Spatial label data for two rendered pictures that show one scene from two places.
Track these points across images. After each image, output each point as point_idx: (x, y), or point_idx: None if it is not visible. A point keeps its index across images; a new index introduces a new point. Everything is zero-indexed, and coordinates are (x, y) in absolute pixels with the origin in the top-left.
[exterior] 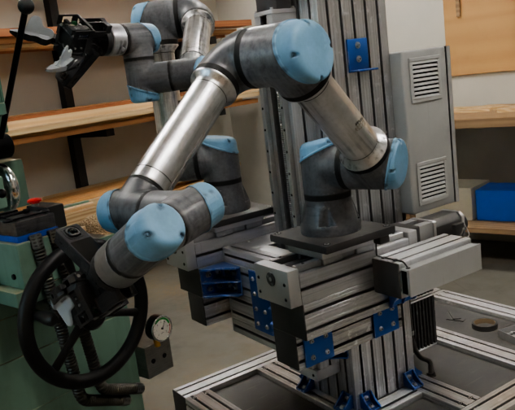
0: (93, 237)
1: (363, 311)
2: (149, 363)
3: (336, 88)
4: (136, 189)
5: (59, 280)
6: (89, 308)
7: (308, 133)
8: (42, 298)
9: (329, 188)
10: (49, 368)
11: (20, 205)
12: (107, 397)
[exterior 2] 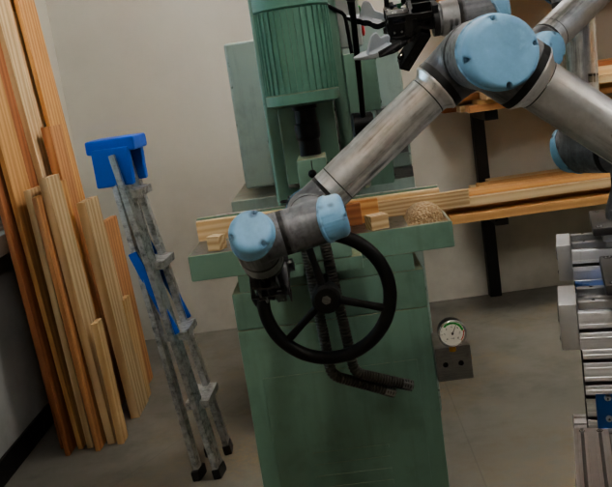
0: (395, 226)
1: None
2: (440, 365)
3: (567, 92)
4: (305, 192)
5: (323, 262)
6: (250, 290)
7: None
8: (305, 275)
9: None
10: (279, 336)
11: (383, 182)
12: (364, 382)
